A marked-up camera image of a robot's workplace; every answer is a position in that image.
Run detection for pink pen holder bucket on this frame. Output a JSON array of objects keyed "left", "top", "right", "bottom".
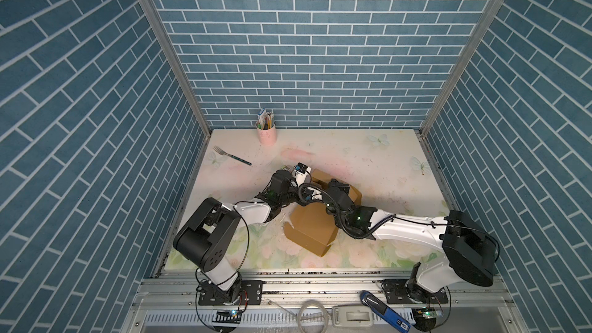
[{"left": 257, "top": 125, "right": 278, "bottom": 146}]

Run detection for brown cardboard box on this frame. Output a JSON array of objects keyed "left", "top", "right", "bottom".
[{"left": 283, "top": 168, "right": 363, "bottom": 257}]

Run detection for metal fork teal handle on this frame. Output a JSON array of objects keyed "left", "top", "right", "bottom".
[{"left": 214, "top": 146, "right": 252, "bottom": 166}]

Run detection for pens in bucket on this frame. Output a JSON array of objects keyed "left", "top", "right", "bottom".
[{"left": 256, "top": 109, "right": 275, "bottom": 130}]

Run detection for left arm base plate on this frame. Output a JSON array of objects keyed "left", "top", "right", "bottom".
[{"left": 197, "top": 280, "right": 263, "bottom": 306}]

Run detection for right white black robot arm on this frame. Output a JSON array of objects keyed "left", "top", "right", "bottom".
[{"left": 313, "top": 180, "right": 499, "bottom": 303}]

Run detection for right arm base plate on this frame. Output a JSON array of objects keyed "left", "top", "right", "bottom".
[{"left": 380, "top": 279, "right": 450, "bottom": 305}]

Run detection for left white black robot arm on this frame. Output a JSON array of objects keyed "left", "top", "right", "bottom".
[{"left": 173, "top": 163, "right": 311, "bottom": 303}]

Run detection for grey white plastic device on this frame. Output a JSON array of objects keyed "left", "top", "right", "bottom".
[{"left": 331, "top": 305, "right": 374, "bottom": 328}]

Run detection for blue handheld tool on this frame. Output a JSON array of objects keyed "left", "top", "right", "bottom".
[{"left": 360, "top": 291, "right": 411, "bottom": 333}]

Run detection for white cable coil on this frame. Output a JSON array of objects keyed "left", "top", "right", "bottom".
[{"left": 295, "top": 299, "right": 331, "bottom": 333}]

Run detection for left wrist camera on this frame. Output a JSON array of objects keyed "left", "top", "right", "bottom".
[{"left": 294, "top": 163, "right": 311, "bottom": 186}]

